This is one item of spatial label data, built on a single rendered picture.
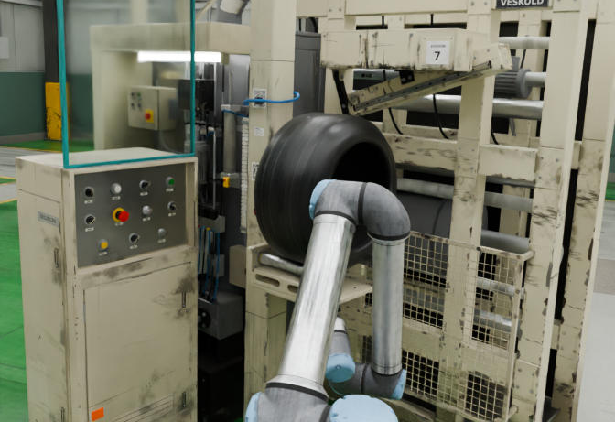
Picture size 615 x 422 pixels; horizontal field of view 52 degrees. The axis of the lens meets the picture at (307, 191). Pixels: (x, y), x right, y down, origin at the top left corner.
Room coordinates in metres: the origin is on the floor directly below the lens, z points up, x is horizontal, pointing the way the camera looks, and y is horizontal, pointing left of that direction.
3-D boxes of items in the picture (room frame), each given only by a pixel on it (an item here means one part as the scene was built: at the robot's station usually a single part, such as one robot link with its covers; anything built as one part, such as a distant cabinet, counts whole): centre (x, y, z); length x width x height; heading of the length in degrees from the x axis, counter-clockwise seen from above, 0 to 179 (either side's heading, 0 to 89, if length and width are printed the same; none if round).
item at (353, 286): (2.35, -0.05, 0.80); 0.37 x 0.36 x 0.02; 140
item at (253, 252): (2.47, 0.08, 0.90); 0.40 x 0.03 x 0.10; 140
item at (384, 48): (2.50, -0.34, 1.71); 0.61 x 0.25 x 0.15; 50
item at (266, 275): (2.25, 0.04, 0.83); 0.36 x 0.09 x 0.06; 50
